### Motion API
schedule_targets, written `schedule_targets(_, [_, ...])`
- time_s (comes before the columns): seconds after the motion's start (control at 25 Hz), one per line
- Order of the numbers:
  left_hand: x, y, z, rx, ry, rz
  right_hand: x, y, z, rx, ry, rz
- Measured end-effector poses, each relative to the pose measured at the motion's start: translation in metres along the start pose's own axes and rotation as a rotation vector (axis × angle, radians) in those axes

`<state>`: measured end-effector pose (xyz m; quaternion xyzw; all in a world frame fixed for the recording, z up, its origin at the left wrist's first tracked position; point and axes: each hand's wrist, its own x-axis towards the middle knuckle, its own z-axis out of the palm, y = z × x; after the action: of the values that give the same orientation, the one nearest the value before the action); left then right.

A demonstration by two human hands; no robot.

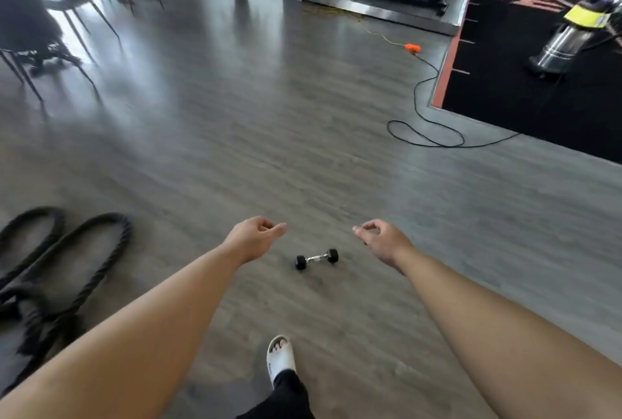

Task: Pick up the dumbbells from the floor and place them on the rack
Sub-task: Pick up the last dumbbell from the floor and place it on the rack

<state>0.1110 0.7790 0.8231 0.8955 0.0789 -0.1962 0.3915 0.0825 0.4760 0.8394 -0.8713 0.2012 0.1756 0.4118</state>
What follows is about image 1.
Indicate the person's right forearm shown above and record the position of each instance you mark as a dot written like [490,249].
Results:
[510,341]

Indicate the person's right thumb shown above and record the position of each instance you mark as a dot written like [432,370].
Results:
[365,235]

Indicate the white slide sandal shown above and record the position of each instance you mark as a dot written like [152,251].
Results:
[280,358]

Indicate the person's left hand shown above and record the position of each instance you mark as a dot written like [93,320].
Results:
[250,239]

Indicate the small black dumbbell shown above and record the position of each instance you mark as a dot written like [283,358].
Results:
[317,258]

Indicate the person's black trouser leg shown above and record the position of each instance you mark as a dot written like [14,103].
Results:
[284,397]

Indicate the person's left thumb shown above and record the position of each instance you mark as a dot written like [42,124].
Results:
[272,234]

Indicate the person's left forearm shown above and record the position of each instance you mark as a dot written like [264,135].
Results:
[121,336]

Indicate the person's right hand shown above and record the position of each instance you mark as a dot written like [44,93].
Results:
[386,243]

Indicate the black gym mat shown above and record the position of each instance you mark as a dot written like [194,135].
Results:
[529,44]

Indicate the steel vacuum cleaner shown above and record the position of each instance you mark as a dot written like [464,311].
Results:
[568,32]

